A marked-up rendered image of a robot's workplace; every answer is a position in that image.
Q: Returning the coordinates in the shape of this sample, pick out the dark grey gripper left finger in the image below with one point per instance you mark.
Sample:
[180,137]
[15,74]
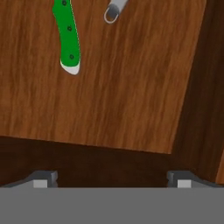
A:
[43,177]

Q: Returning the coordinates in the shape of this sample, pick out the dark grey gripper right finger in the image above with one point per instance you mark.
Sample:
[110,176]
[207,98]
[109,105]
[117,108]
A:
[180,176]

